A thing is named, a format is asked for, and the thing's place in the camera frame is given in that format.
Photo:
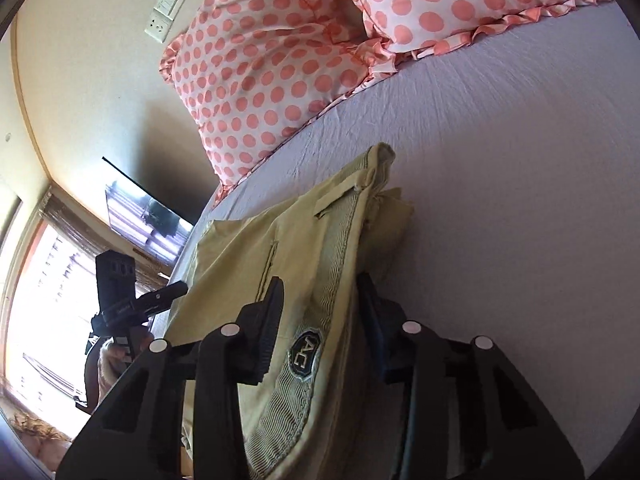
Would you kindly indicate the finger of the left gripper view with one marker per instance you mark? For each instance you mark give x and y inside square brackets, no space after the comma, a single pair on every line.
[160,300]

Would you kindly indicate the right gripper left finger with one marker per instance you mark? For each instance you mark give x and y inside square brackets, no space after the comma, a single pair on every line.
[135,433]

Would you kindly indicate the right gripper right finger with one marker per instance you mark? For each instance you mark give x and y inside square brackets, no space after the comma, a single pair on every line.
[464,404]

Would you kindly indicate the khaki tan pants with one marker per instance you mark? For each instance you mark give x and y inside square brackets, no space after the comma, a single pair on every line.
[293,422]

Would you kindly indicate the person's left hand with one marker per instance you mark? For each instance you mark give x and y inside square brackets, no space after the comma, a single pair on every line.
[114,359]

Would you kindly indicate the lavender bed sheet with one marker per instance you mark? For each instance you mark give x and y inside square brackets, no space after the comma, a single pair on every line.
[519,157]

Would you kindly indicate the large pink polka-dot pillow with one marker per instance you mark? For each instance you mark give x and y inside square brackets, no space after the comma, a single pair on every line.
[252,73]

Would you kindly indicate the white wall power socket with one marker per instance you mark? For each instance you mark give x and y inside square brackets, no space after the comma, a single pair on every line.
[157,26]

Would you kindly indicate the white wall light switch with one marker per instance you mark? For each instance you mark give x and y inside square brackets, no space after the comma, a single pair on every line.
[168,8]

